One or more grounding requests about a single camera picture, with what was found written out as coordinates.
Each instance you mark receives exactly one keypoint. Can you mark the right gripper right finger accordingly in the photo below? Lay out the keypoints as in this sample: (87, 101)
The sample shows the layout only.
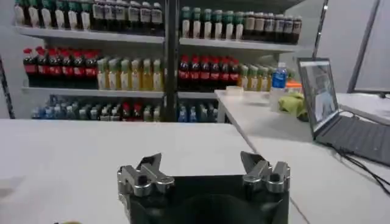
(262, 175)

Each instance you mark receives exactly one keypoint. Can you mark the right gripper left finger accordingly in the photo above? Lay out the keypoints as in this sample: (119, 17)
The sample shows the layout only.
(143, 179)

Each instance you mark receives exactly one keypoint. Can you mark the pale yellow shirt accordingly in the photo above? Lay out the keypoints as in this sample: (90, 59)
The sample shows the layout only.
(68, 222)

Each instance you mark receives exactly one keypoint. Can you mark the white side table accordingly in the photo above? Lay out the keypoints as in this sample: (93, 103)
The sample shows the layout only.
(289, 152)

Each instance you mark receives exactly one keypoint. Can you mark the green cloth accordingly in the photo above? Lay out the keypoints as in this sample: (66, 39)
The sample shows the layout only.
(292, 105)

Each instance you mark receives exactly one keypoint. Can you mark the clear round container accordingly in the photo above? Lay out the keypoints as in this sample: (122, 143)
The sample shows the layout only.
(234, 90)

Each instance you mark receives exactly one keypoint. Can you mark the orange and white box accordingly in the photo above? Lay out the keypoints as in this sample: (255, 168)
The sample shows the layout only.
(294, 85)

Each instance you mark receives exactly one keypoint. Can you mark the blue label water bottle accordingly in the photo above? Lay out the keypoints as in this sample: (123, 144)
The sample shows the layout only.
(278, 79)

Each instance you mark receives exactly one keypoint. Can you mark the grey laptop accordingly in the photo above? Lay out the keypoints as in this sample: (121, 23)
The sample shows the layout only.
(350, 134)

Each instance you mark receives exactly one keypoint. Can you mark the shelf rack with bottles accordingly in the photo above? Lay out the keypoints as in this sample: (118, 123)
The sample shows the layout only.
(219, 67)
(91, 70)

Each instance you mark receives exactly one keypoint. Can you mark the white desk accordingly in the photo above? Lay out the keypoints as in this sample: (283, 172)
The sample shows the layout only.
(368, 105)

